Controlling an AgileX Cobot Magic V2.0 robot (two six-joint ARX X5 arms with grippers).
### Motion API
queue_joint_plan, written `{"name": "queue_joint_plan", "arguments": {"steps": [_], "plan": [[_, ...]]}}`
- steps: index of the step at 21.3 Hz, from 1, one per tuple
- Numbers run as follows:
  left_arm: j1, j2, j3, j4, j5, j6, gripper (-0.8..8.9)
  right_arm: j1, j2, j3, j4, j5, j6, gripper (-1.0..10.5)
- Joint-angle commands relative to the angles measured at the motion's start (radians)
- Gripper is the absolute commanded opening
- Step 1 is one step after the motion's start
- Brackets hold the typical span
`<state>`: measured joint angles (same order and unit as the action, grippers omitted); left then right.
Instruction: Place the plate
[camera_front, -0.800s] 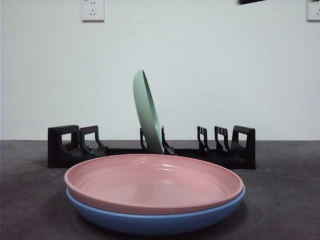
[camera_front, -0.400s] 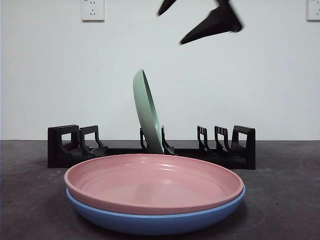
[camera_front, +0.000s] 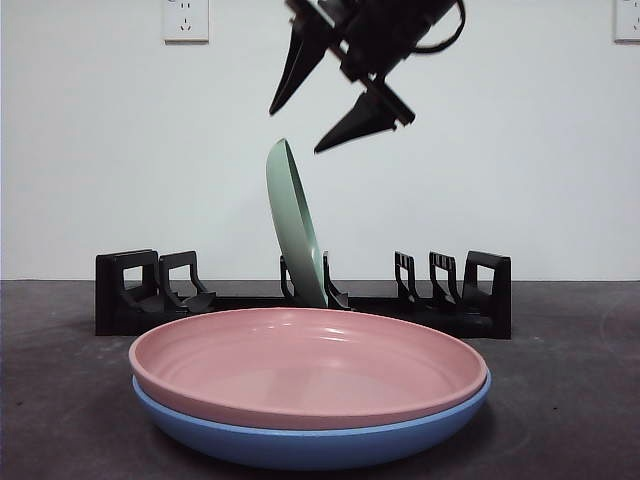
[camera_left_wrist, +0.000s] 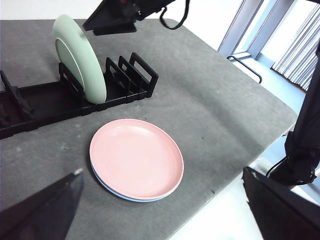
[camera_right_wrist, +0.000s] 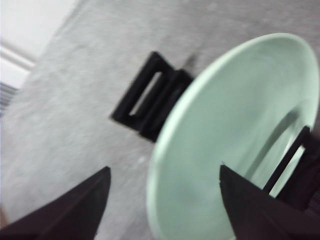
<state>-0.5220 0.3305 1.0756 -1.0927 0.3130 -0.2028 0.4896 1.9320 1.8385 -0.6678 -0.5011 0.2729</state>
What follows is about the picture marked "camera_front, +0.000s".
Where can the black plastic dish rack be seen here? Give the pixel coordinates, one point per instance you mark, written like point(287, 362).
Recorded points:
point(115, 300)

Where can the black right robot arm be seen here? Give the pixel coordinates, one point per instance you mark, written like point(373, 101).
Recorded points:
point(390, 30)

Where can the blue round plate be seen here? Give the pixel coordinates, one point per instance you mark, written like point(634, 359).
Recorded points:
point(310, 447)

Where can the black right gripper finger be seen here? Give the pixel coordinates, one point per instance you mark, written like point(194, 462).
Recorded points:
point(300, 60)
point(365, 122)

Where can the white wall socket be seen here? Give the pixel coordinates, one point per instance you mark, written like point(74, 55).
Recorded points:
point(629, 22)
point(185, 22)

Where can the green round plate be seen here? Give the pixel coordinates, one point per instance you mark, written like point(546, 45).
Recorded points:
point(289, 220)

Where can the pink round plate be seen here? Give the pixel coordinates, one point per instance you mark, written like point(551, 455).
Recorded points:
point(300, 370)

